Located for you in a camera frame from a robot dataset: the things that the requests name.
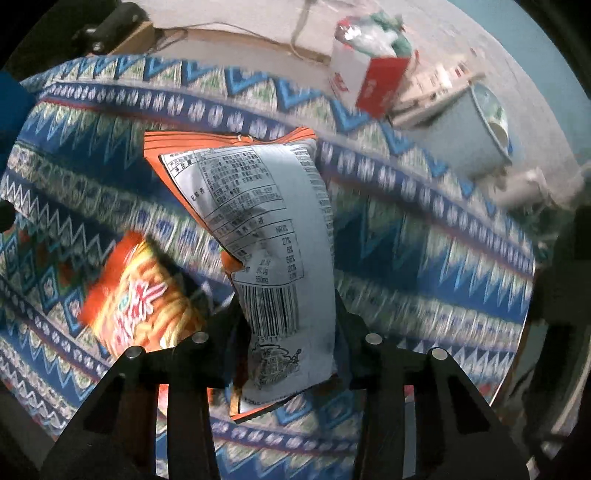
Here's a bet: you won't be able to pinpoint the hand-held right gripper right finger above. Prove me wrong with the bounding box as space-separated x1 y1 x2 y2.
333 288 531 480

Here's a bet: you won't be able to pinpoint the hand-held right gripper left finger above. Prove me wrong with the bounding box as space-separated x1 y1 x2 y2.
46 302 246 480

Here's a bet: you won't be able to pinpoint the orange white-backed snack bag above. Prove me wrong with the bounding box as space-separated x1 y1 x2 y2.
143 128 341 423

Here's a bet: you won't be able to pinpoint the blue patterned tablecloth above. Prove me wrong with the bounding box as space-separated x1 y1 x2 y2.
0 53 539 480

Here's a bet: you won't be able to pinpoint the orange fries snack packet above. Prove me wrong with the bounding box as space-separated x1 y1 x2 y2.
78 231 209 361

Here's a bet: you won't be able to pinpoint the black stand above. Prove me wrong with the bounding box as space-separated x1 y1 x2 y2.
522 217 591 462

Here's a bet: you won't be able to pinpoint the grey-blue bucket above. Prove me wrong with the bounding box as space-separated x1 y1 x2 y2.
418 82 515 179

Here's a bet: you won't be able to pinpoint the red and white carton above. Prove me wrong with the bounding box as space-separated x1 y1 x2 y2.
328 11 419 119

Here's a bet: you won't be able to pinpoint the white paper boxes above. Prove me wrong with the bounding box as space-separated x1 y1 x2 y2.
388 61 486 126

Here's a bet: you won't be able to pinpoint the flat cardboard sheet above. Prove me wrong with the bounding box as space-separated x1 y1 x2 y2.
152 25 334 64

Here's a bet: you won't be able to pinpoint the wooden box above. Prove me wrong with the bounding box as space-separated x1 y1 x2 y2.
105 21 156 57

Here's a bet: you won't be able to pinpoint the black device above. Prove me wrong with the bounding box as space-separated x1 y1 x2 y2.
69 2 149 54

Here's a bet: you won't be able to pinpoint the white cable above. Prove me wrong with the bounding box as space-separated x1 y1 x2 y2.
290 0 325 60

